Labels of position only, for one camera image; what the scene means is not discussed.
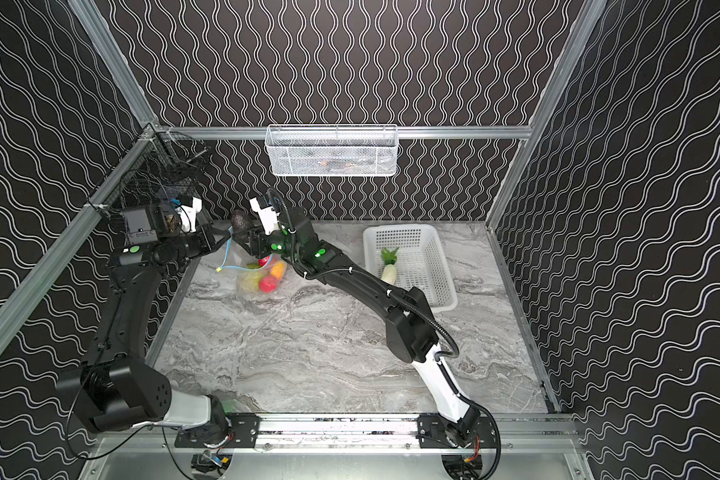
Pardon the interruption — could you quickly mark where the dark green toy avocado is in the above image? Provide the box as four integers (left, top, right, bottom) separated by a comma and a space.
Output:
230, 210, 253, 234

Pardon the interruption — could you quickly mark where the orange red toy peach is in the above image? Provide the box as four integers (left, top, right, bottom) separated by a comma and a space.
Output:
270, 260, 288, 281

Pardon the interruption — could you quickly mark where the red toy pomegranate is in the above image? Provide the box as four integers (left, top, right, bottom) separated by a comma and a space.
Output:
258, 275, 280, 293

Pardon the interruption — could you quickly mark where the clear zip bag blue zipper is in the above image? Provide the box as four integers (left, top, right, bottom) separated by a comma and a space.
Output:
215, 227, 286, 296

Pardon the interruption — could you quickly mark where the white plastic perforated basket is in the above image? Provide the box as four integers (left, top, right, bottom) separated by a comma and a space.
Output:
363, 224, 458, 313

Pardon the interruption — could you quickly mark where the green toy cabbage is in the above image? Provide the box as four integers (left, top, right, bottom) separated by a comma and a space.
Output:
237, 270, 268, 294

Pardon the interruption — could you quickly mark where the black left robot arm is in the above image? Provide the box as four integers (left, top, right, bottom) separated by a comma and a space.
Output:
57, 201, 230, 443

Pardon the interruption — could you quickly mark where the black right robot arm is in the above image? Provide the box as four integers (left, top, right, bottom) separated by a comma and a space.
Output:
234, 197, 481, 447

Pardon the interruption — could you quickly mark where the pale green toy cucumber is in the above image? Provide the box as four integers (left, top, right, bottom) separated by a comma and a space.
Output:
381, 248, 398, 285

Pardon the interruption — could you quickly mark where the aluminium back horizontal bar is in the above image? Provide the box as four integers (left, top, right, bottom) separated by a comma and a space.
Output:
158, 125, 532, 141

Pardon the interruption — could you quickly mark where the aluminium left side bar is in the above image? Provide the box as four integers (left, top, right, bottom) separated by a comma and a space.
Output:
0, 126, 155, 356

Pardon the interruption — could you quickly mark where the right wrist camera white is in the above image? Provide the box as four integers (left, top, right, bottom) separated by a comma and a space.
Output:
250, 196, 280, 235

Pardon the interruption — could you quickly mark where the black wire wall basket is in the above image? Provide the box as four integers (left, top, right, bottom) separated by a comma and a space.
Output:
93, 132, 209, 236

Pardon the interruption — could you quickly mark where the white mesh wall basket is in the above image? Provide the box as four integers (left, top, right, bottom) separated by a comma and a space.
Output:
265, 134, 400, 177

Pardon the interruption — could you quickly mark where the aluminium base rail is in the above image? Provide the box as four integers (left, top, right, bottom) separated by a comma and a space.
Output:
95, 411, 583, 457

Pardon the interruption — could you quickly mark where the aluminium frame corner post left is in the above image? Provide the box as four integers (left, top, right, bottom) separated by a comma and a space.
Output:
69, 0, 158, 127

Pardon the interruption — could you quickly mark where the aluminium frame corner post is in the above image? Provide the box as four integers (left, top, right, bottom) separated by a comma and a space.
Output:
69, 0, 158, 127
486, 0, 607, 232

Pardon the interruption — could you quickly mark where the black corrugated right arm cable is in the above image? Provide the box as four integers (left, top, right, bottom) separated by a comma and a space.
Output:
311, 266, 504, 480

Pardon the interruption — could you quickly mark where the aluminium frame corner post right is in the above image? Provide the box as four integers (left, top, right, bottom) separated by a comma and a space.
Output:
486, 0, 607, 232

